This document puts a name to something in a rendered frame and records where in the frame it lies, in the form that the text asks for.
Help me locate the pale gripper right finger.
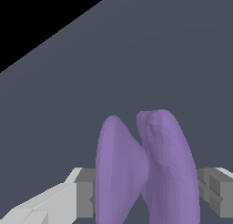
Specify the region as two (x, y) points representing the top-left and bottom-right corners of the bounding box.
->
(196, 167), (233, 219)

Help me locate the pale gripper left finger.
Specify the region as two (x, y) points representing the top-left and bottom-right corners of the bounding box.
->
(0, 167), (97, 224)

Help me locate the purple curved object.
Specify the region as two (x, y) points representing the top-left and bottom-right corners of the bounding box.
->
(94, 108), (201, 224)

